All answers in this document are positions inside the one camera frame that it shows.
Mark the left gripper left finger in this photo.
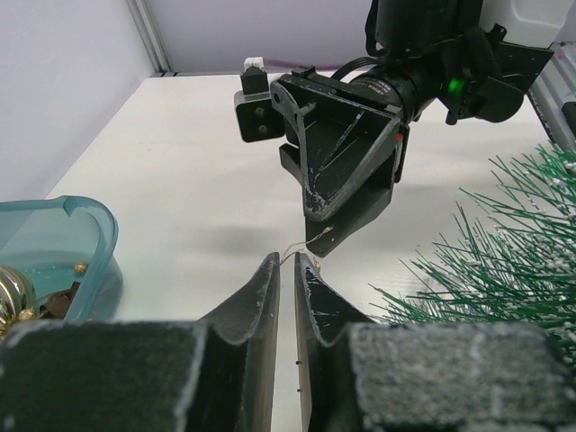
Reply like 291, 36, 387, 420
1, 253, 280, 431

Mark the teal plastic container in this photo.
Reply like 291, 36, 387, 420
1, 195, 123, 321

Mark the right aluminium corner post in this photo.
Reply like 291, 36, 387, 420
529, 41, 575, 152

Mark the thin wire light string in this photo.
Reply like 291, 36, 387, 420
278, 225, 334, 271

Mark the aluminium corner post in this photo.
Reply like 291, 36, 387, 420
529, 41, 575, 152
126, 0, 178, 77

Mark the small frosted christmas tree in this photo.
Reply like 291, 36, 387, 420
377, 144, 575, 362

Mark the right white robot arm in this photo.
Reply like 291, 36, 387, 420
270, 1, 572, 257

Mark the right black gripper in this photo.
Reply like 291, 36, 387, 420
270, 70, 408, 257

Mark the gold striped bauble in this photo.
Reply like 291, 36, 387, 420
1, 265, 38, 338

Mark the left aluminium corner post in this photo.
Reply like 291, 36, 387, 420
126, 0, 178, 77

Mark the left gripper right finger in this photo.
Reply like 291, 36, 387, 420
294, 254, 575, 431

